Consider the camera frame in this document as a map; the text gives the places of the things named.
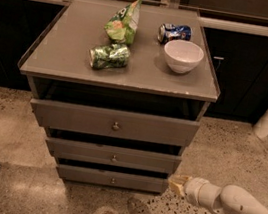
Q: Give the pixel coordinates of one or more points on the grey drawer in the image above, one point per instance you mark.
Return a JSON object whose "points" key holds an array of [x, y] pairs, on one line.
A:
{"points": [[111, 155], [114, 123], [110, 178]]}

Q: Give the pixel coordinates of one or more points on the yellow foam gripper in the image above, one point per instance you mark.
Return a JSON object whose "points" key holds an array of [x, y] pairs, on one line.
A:
{"points": [[192, 189]]}

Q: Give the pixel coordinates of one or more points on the blue soda can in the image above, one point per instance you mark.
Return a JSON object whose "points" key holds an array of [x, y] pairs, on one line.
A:
{"points": [[168, 32]]}

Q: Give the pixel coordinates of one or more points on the grey drawer cabinet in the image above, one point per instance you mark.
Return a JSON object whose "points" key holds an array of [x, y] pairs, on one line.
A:
{"points": [[57, 68]]}

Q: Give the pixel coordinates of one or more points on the green crushed soda can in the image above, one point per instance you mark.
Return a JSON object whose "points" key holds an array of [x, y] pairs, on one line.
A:
{"points": [[109, 56]]}

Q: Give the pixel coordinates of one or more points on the white ceramic bowl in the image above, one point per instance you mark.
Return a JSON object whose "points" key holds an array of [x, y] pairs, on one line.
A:
{"points": [[182, 56]]}

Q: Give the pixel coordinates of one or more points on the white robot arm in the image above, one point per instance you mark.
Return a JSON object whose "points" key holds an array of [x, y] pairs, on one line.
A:
{"points": [[229, 199]]}

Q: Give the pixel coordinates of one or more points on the green chip bag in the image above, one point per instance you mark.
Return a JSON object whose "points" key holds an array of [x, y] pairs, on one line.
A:
{"points": [[122, 27]]}

